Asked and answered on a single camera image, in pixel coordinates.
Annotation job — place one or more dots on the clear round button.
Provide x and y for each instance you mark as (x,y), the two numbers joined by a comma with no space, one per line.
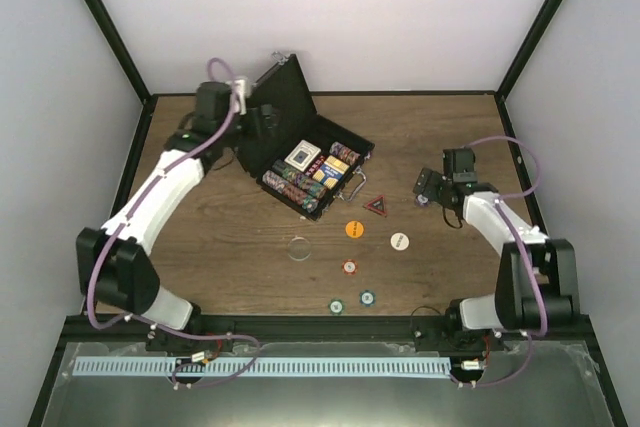
(299,249)

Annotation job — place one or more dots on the red dice row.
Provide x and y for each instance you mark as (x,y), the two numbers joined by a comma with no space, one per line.
(315,166)

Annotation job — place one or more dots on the blue orange chip row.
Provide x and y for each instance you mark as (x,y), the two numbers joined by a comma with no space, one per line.
(290,191)

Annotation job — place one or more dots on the red poker chip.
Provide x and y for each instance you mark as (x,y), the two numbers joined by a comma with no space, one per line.
(349,267)

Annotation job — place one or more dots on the white round dealer button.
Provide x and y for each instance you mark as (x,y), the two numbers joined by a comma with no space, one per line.
(399,241)

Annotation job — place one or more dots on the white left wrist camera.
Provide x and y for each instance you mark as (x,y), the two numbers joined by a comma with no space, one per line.
(241,89)

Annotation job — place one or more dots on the teal poker chip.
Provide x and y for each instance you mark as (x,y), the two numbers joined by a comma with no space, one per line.
(336,307)

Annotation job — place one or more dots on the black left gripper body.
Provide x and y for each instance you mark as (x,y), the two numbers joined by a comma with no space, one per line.
(268,131)

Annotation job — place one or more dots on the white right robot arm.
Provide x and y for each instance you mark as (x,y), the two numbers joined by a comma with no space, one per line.
(536,287)

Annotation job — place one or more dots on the purple poker chip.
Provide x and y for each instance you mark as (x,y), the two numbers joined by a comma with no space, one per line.
(422,200)
(367,298)

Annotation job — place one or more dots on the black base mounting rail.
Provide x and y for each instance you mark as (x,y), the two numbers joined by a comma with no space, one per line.
(424,332)

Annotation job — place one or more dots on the red black triangular button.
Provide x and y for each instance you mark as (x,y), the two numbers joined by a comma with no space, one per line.
(377,206)

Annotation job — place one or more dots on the black poker set case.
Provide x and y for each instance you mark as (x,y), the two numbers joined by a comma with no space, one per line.
(285,87)

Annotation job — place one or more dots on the black enclosure frame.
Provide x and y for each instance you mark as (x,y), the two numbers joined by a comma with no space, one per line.
(584,331)

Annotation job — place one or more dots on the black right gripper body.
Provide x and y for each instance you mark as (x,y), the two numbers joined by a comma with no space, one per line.
(433,193)

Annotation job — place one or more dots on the orange big blind button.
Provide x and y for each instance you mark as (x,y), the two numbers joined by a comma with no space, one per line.
(354,229)

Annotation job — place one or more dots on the white playing card deck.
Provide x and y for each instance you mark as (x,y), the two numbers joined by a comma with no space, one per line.
(302,155)

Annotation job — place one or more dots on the mixed colour chip row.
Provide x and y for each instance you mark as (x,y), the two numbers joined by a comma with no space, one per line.
(299,179)

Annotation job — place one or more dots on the light blue slotted rail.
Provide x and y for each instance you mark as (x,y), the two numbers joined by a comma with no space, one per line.
(289,367)

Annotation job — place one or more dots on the blue yellow card box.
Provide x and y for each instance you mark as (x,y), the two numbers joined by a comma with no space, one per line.
(330,172)

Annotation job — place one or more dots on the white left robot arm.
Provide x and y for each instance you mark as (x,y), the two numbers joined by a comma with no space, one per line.
(115,271)

